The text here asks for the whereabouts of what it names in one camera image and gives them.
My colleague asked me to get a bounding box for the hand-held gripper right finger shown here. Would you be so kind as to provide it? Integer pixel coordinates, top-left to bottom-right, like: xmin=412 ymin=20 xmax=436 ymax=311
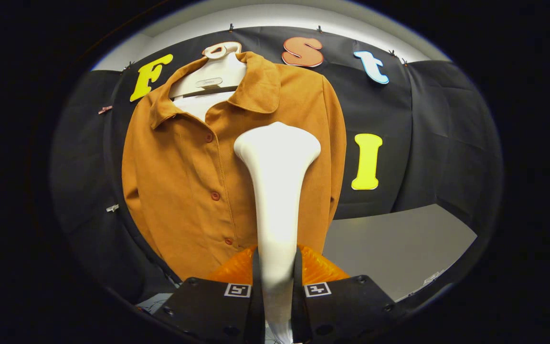
xmin=292 ymin=245 xmax=407 ymax=344

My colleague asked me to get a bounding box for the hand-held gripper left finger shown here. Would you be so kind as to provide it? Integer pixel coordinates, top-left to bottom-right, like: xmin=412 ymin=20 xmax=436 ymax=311
xmin=152 ymin=245 xmax=265 ymax=344

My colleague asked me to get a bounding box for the white garment steamer head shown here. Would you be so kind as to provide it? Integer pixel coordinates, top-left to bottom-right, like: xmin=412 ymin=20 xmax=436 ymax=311
xmin=233 ymin=121 xmax=322 ymax=330

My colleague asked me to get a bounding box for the orange button-up shirt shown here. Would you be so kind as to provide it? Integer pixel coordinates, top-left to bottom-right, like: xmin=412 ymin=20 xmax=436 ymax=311
xmin=121 ymin=51 xmax=347 ymax=282

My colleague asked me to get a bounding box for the grey cabinet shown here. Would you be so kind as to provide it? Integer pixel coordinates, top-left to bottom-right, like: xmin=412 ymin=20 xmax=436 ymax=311
xmin=323 ymin=204 xmax=477 ymax=301

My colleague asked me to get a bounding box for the black backdrop cloth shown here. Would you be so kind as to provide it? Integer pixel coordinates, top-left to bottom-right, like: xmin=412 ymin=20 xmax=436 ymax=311
xmin=51 ymin=26 xmax=504 ymax=306

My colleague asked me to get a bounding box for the white mannequin torso form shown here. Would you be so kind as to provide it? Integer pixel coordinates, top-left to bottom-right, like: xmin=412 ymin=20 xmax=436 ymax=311
xmin=169 ymin=42 xmax=248 ymax=122

